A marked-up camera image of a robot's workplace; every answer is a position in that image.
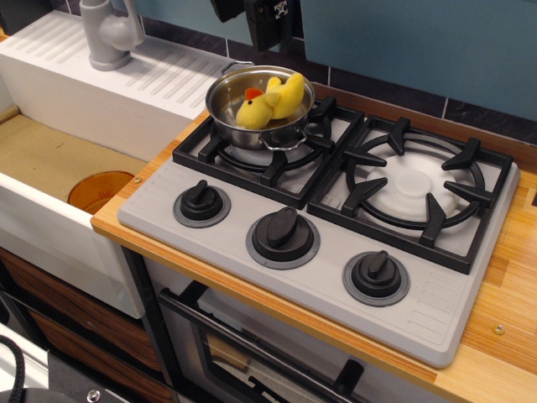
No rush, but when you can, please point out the stainless steel pan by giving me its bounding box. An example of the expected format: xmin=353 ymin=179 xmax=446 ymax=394
xmin=206 ymin=63 xmax=315 ymax=151

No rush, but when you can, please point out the yellow stuffed duck toy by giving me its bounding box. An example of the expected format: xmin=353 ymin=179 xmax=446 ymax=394
xmin=236 ymin=72 xmax=305 ymax=129

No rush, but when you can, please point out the orange plastic sink drain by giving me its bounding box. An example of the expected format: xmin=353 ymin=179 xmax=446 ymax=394
xmin=67 ymin=170 xmax=133 ymax=214

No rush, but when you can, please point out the grey toy faucet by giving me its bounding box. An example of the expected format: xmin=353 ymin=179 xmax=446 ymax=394
xmin=80 ymin=0 xmax=144 ymax=71

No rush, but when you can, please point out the upper wooden drawer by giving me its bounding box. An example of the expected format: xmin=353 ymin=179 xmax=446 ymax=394
xmin=1 ymin=249 xmax=156 ymax=367

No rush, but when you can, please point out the black braided cable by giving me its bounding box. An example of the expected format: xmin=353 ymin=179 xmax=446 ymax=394
xmin=0 ymin=334 xmax=27 ymax=403

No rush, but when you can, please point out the black oven door handle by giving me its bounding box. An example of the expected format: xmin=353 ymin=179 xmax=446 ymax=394
xmin=158 ymin=281 xmax=363 ymax=402

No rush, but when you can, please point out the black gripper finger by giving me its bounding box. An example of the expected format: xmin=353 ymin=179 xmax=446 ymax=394
xmin=243 ymin=0 xmax=293 ymax=52
xmin=211 ymin=0 xmax=244 ymax=22

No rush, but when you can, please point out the white right burner cap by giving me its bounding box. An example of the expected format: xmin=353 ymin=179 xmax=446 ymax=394
xmin=355 ymin=151 xmax=469 ymax=222

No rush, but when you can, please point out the lower wooden drawer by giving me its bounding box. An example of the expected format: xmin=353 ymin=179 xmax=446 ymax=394
xmin=30 ymin=311 xmax=175 ymax=402

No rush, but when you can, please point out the middle black stove knob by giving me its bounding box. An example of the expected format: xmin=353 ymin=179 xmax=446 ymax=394
xmin=246 ymin=207 xmax=321 ymax=270

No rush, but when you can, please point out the left black burner grate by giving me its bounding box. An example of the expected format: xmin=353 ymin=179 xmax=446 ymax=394
xmin=173 ymin=97 xmax=363 ymax=209

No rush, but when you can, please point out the grey toy stove top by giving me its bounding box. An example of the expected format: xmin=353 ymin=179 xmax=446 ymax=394
xmin=116 ymin=107 xmax=522 ymax=370

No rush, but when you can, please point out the right black stove knob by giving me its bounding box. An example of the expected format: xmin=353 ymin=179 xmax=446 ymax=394
xmin=342 ymin=250 xmax=410 ymax=307

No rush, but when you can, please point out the black stove knob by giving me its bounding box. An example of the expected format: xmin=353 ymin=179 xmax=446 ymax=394
xmin=342 ymin=250 xmax=410 ymax=307
xmin=246 ymin=207 xmax=321 ymax=270
xmin=173 ymin=180 xmax=231 ymax=228

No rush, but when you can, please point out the wooden drawer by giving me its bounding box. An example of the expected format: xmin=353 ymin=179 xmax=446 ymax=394
xmin=1 ymin=249 xmax=156 ymax=367
xmin=30 ymin=311 xmax=175 ymax=402

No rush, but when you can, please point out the left black stove knob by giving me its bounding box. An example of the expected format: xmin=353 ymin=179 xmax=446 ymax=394
xmin=173 ymin=180 xmax=231 ymax=228

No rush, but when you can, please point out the white burner cap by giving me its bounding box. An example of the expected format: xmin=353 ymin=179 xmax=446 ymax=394
xmin=230 ymin=145 xmax=311 ymax=166
xmin=355 ymin=151 xmax=469 ymax=222

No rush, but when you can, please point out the white toy sink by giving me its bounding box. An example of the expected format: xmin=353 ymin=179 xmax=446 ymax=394
xmin=1 ymin=11 xmax=228 ymax=318

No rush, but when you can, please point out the white left burner cap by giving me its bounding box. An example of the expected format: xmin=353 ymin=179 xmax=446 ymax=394
xmin=230 ymin=145 xmax=311 ymax=166

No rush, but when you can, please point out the oven door with window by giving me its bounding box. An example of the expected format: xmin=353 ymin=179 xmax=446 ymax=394
xmin=157 ymin=289 xmax=374 ymax=403

